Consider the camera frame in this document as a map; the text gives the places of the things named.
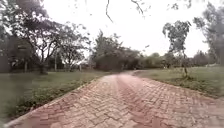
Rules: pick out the slender young tree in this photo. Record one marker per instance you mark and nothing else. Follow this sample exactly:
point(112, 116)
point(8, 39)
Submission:
point(184, 61)

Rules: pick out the grass field with leaf litter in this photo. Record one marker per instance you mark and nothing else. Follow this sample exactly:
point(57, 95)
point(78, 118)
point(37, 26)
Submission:
point(36, 86)

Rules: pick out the red brick path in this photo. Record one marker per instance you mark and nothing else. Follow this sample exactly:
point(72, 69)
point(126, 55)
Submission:
point(130, 103)

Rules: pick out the dense clump of trees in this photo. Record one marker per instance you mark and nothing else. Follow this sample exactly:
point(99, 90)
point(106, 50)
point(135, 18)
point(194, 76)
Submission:
point(110, 55)

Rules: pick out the overhanging bare branches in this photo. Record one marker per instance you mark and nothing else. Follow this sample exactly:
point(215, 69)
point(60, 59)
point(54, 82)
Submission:
point(107, 11)

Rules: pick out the pale stone kerb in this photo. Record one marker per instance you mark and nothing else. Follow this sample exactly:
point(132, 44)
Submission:
point(186, 91)
point(50, 105)

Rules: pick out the large spreading tree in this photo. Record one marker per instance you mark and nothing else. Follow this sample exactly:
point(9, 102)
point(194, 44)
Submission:
point(41, 65)

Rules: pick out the medium spreading tree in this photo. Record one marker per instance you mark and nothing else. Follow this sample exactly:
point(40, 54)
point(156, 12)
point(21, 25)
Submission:
point(70, 50)

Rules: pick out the tall leafy tree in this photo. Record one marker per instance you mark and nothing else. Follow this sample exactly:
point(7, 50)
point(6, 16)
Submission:
point(215, 30)

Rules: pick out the dark building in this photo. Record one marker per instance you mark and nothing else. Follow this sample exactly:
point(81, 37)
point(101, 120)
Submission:
point(13, 56)

